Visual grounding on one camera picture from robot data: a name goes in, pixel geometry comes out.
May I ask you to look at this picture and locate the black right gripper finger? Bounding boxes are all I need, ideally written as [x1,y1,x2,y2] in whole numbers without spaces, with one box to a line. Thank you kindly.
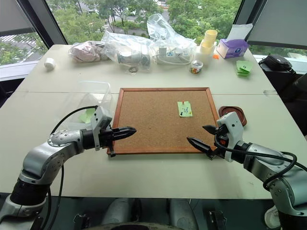
[202,125,219,135]
[186,137,214,156]

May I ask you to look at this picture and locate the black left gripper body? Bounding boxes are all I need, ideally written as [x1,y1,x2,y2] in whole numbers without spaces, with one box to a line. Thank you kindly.
[98,128,121,158]

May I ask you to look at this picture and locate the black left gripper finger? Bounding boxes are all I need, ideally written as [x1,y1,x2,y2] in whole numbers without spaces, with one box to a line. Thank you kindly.
[118,126,138,135]
[112,131,137,142]

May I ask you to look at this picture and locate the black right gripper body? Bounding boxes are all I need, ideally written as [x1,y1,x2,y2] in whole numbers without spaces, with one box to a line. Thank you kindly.
[207,125,229,161]

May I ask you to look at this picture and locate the green sticky note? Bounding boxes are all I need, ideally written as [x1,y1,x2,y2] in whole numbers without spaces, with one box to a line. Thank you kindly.
[177,101,193,118]

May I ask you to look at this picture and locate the small clear plastic container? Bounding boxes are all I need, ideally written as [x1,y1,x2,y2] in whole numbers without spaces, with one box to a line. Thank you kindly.
[189,60,203,75]

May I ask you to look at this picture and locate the grey rounded robot leg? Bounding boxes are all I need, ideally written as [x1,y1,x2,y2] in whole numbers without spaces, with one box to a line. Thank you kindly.
[102,198,142,226]
[167,198,198,226]

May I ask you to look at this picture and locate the stack of green sticky notes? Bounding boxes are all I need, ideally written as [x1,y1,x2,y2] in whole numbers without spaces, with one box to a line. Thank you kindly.
[236,59,254,78]

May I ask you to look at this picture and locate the grey cylindrical device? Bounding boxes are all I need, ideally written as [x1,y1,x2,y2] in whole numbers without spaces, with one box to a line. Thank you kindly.
[117,51,152,67]

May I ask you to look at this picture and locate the clear bag with grey device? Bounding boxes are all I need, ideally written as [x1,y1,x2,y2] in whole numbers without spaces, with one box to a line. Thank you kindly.
[101,30,154,73]

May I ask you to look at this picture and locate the purple tissue box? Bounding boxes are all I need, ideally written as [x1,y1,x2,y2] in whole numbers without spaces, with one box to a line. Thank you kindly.
[215,38,249,59]

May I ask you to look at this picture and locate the white power strip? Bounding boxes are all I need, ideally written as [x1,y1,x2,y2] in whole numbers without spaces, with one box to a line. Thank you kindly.
[155,45,195,65]

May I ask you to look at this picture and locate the white shoe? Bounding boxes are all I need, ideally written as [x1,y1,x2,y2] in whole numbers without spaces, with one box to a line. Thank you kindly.
[264,205,281,229]

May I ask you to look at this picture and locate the clear bag with pink cloth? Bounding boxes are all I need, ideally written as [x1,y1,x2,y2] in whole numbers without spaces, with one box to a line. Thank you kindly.
[68,40,109,64]

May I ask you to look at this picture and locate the dark chair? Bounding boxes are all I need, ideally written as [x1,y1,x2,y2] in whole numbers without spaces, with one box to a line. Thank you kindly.
[275,70,307,125]

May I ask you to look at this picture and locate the black zipped case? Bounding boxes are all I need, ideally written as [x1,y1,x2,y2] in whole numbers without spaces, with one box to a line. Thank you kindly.
[258,54,293,71]

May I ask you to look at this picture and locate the white tape roll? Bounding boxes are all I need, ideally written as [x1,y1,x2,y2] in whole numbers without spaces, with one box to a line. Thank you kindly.
[44,57,57,71]

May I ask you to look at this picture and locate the clear bag with power strip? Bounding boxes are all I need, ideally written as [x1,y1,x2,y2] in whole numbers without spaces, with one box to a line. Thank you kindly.
[146,13,198,66]

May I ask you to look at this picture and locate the white tissue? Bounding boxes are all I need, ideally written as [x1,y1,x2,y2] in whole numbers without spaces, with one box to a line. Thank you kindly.
[226,23,254,42]

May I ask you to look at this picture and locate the grey roller blind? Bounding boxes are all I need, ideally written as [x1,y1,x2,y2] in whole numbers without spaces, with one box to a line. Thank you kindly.
[246,0,307,50]
[0,0,35,37]

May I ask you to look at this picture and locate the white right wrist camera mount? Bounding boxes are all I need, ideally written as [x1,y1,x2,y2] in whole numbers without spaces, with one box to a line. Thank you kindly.
[216,111,246,162]

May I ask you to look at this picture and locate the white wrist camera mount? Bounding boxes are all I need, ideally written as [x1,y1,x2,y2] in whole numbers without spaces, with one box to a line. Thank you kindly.
[90,105,114,151]
[216,111,246,162]

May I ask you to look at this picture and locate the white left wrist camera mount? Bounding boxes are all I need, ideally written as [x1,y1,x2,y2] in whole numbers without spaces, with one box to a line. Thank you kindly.
[90,105,114,151]

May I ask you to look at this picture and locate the cork board with wooden frame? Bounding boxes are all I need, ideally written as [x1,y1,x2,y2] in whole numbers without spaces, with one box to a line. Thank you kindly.
[106,87,220,155]

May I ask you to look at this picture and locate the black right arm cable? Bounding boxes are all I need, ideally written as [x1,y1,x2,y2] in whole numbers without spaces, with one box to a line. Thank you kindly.
[213,134,307,191]

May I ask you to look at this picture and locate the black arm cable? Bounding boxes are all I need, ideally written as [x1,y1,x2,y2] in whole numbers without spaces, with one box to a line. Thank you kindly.
[213,134,307,191]
[39,105,99,230]

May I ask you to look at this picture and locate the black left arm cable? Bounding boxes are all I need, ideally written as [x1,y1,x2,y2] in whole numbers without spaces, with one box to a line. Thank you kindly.
[39,105,99,230]

